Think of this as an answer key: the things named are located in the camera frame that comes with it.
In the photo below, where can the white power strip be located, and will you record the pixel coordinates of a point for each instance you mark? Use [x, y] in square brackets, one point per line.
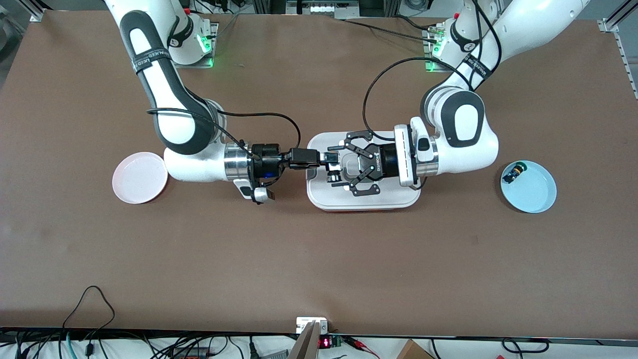
[324, 8]

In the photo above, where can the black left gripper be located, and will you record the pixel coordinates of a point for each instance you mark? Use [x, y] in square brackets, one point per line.
[385, 161]

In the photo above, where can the small white box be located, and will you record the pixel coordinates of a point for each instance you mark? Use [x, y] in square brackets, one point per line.
[304, 324]

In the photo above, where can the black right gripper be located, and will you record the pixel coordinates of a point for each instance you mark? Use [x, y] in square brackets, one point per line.
[266, 157]

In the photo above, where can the brown cardboard box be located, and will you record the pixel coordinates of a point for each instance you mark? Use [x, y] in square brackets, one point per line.
[413, 351]

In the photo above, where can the white lidded lunch box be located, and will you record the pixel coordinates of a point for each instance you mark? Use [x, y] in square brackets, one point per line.
[359, 202]

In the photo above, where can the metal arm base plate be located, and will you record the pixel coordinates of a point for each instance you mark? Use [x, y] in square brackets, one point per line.
[212, 50]
[427, 69]

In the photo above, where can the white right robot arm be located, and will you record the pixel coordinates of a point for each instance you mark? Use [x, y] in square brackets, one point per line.
[174, 114]

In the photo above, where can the light blue round plate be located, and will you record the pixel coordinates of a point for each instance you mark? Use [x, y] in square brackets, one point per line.
[533, 192]

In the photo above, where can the aluminium frame profile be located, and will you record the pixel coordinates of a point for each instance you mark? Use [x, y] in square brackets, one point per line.
[605, 25]
[36, 16]

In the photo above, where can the aluminium bar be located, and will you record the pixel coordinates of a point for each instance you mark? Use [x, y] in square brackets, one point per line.
[305, 346]

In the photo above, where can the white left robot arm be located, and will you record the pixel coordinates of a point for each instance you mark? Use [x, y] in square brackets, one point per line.
[466, 144]

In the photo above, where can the pink round plate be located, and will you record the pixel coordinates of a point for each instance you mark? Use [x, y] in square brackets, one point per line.
[139, 178]

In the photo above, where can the red clip leads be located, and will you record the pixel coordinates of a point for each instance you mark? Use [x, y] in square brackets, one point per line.
[356, 343]

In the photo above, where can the aluminium table edge rail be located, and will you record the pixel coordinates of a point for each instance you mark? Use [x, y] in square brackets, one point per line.
[625, 60]

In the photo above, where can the black toy car green accent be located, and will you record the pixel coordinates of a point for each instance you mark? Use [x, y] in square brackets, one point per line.
[513, 173]

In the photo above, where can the red digit display board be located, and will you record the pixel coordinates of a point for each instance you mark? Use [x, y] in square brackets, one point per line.
[325, 343]

